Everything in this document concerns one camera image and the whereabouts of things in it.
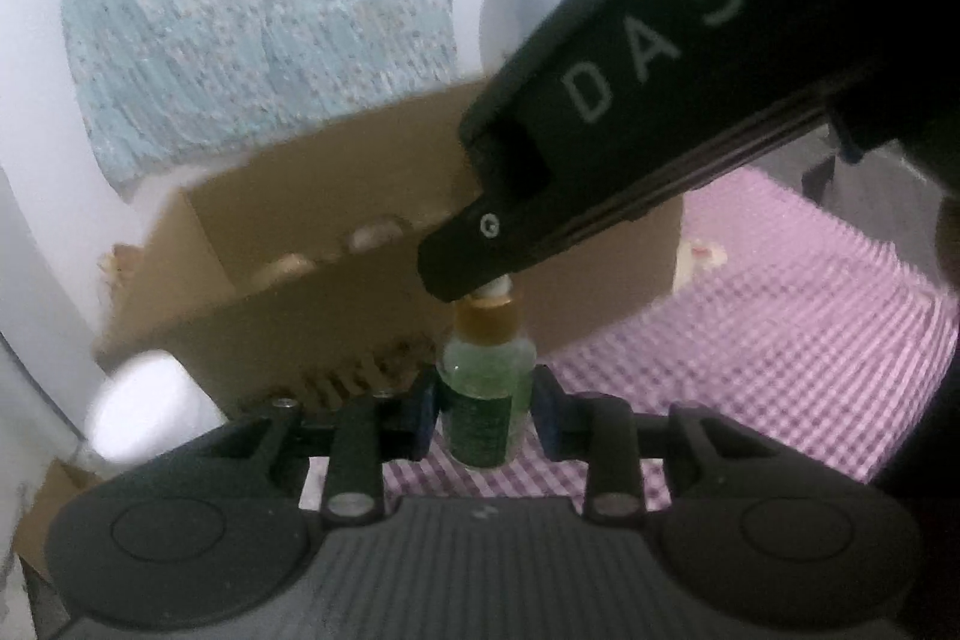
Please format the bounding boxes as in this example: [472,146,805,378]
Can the brown cardboard box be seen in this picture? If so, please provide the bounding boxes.
[92,77,685,420]

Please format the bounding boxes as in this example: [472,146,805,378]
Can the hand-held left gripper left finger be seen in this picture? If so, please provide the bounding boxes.
[189,371,442,528]

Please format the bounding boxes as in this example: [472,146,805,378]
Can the teal floral curtain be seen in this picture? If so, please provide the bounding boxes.
[60,0,481,193]

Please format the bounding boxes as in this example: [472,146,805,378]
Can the green glass dropper bottle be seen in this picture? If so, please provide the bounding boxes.
[435,276,538,470]

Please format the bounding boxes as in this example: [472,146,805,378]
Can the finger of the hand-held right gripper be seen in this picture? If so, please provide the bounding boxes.
[416,188,561,305]

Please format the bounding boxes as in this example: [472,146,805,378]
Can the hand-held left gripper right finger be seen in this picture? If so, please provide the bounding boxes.
[531,365,827,528]

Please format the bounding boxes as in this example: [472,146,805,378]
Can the small brown carton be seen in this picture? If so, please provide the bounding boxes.
[15,458,104,582]

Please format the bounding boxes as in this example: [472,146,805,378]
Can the purple checked cloth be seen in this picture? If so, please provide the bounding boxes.
[300,164,960,515]

